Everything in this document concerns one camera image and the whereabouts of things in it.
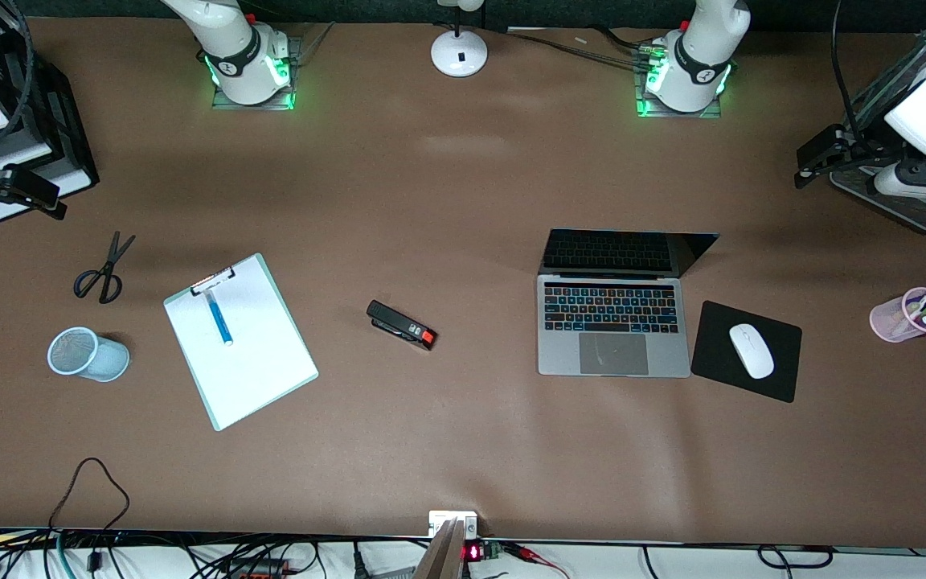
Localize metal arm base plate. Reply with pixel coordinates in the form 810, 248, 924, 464
212, 35, 304, 112
634, 44, 723, 121

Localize teal clipboard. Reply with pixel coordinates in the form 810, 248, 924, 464
163, 253, 320, 433

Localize black scissors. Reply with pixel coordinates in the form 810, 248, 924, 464
73, 232, 137, 305

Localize white camera bracket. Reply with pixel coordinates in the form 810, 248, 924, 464
428, 510, 479, 539

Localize white round-base stand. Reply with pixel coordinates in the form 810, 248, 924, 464
431, 0, 488, 79

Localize silver laptop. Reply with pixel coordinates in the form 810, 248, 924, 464
537, 228, 721, 379

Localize black coiled floor cable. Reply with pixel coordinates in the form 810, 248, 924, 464
756, 544, 835, 570

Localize black mouse pad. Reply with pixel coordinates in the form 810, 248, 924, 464
690, 301, 803, 404

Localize red wire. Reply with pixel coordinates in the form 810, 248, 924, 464
503, 543, 570, 579

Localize white computer mouse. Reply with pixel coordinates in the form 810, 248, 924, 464
729, 323, 776, 380

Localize pink mesh pen cup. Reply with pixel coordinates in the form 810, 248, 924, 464
870, 287, 926, 344

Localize blue marker with white cap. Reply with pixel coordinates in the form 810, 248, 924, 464
204, 289, 234, 347

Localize black looped cable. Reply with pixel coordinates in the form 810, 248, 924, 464
48, 457, 131, 573

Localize black stacked letter tray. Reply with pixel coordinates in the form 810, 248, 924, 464
0, 0, 100, 224

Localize light blue mesh pen cup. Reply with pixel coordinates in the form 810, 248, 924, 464
47, 326, 131, 383

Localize black cable bundle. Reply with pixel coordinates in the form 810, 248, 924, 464
503, 27, 661, 72

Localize white paper sheet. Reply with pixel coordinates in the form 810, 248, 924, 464
167, 261, 315, 428

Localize black stapler with red tip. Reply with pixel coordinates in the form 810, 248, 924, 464
366, 300, 438, 351

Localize grey aluminium profile bar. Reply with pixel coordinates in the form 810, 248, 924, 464
413, 519, 469, 579

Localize grey mesh letter tray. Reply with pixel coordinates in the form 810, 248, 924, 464
830, 12, 926, 236

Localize black hanging cable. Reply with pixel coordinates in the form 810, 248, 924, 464
830, 0, 863, 139

